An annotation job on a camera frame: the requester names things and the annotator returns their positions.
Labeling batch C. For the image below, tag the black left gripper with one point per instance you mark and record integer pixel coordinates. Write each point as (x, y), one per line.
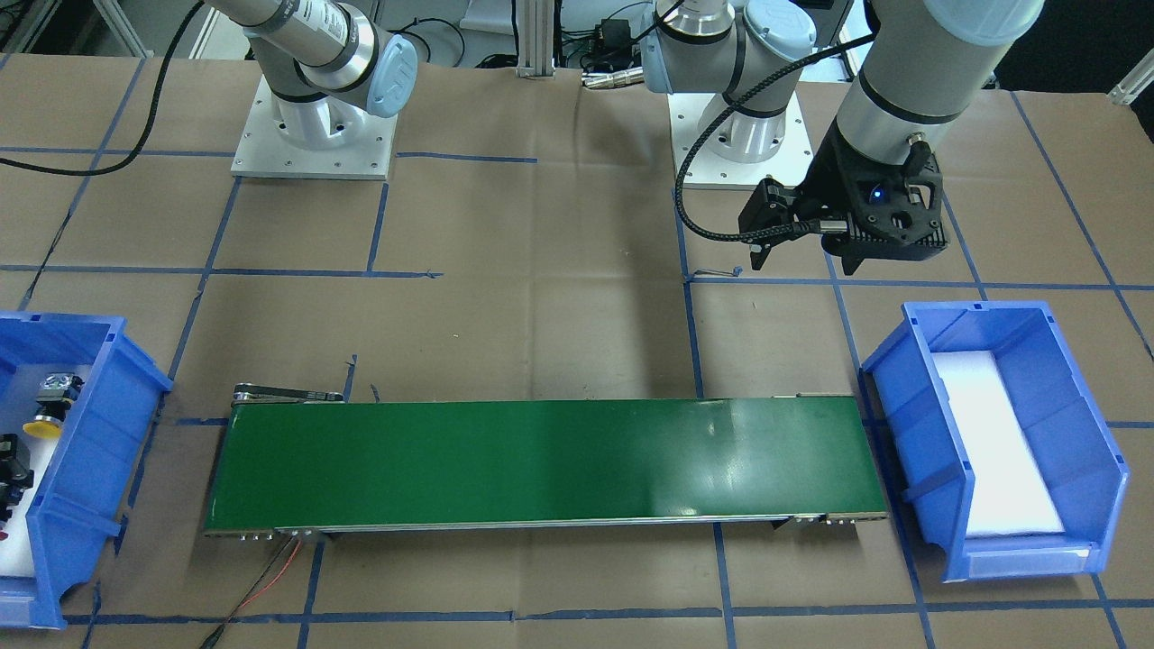
(830, 183)

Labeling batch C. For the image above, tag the yellow mushroom push button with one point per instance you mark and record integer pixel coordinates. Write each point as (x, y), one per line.
(58, 392)

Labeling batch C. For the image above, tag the red mushroom push button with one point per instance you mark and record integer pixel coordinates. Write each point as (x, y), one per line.
(17, 476)

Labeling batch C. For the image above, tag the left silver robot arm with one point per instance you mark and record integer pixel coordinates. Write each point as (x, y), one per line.
(926, 61)

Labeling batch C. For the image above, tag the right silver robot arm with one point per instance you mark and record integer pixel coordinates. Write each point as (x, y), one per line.
(327, 67)

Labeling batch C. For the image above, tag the blue storage bin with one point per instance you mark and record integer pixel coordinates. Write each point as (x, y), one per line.
(1080, 462)
(57, 533)

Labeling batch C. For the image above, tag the green conveyor belt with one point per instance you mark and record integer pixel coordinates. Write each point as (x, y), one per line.
(318, 467)

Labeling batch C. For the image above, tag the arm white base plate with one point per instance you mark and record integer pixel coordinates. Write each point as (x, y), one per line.
(744, 149)
(324, 139)

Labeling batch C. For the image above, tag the aluminium frame post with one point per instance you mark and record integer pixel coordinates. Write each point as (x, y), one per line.
(536, 28)

